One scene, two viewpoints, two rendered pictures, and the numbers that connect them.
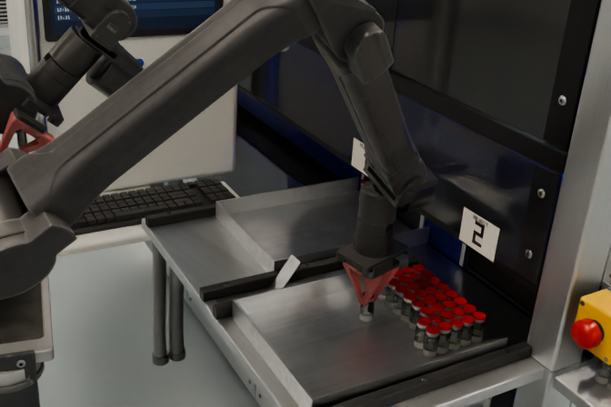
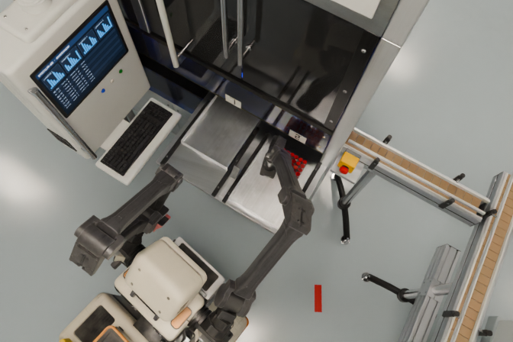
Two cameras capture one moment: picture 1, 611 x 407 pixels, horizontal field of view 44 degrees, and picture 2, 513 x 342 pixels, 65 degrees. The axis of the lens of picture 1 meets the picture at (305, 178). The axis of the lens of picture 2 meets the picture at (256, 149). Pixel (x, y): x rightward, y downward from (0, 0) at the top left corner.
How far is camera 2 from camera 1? 124 cm
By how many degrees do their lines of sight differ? 48
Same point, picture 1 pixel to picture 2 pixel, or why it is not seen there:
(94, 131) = (257, 279)
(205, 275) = (204, 182)
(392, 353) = not seen: hidden behind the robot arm
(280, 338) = (249, 200)
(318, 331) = (258, 189)
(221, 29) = (282, 247)
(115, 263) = not seen: hidden behind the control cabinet
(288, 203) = (201, 117)
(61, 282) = not seen: hidden behind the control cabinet
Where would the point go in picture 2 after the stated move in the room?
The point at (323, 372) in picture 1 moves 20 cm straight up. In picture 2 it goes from (269, 208) to (273, 195)
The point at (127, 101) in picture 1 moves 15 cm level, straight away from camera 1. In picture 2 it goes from (263, 270) to (231, 234)
